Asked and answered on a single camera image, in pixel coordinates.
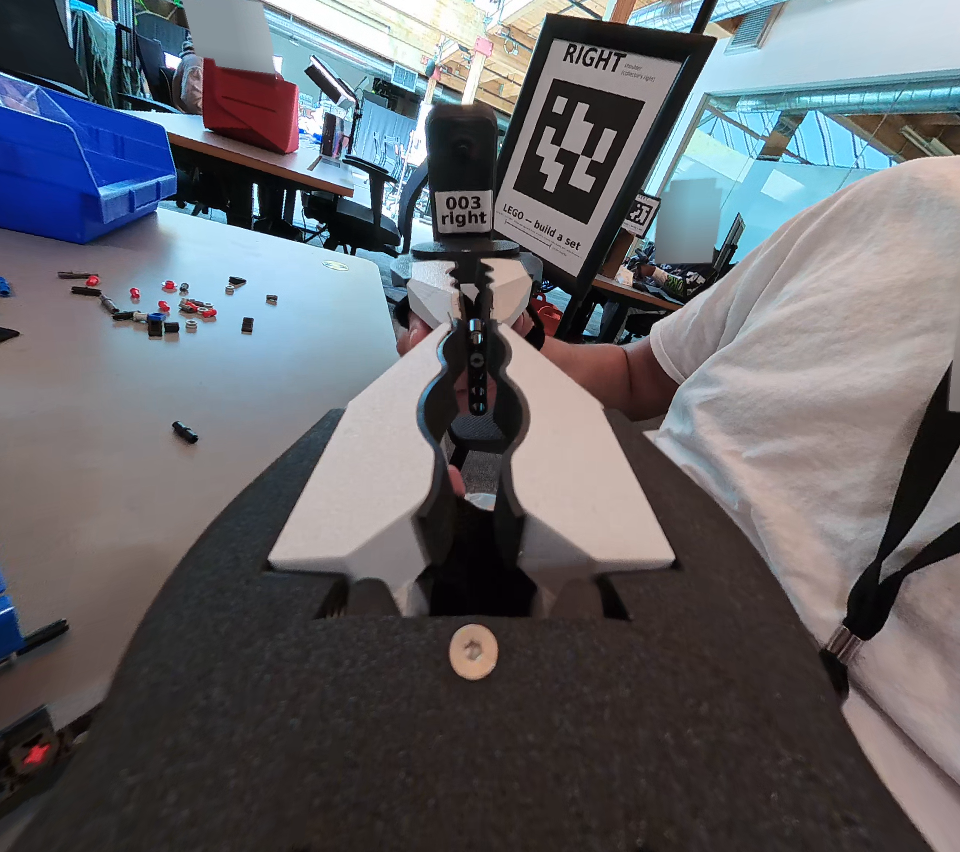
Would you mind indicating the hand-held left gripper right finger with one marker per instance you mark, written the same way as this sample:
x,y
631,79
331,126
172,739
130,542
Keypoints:
x,y
585,484

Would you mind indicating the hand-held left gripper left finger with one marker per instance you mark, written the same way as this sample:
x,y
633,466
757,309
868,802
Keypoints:
x,y
352,484

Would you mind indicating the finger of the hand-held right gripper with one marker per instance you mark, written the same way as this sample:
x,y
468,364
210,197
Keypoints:
x,y
514,286
433,289

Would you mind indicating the black lego beam blue pin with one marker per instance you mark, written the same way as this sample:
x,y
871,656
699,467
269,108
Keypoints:
x,y
476,361

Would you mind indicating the person's right forearm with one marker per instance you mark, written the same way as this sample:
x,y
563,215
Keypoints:
x,y
607,376

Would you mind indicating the scatter of small lego pieces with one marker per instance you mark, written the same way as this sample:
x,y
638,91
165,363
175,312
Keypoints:
x,y
169,308

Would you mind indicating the lego truck chassis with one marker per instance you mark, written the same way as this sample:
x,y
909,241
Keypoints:
x,y
34,754

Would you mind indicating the person's right hand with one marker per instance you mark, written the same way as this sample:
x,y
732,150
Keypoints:
x,y
418,340

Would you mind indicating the black office chair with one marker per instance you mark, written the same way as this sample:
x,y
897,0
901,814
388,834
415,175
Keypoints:
x,y
360,214

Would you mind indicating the black framed marker sign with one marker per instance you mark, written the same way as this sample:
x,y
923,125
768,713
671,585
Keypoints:
x,y
600,139

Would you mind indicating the small marker tag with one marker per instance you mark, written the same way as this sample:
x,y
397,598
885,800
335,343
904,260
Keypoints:
x,y
642,214

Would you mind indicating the light panel on stand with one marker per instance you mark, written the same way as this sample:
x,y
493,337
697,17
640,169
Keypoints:
x,y
330,79

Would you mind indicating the wooden desk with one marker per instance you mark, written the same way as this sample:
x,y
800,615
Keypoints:
x,y
255,154

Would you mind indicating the red storage bin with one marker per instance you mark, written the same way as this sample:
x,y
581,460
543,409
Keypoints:
x,y
251,109

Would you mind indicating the person's white shirt torso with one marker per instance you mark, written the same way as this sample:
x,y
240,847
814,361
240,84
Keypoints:
x,y
787,342

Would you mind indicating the blue storage bin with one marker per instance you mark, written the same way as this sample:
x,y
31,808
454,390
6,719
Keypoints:
x,y
67,162

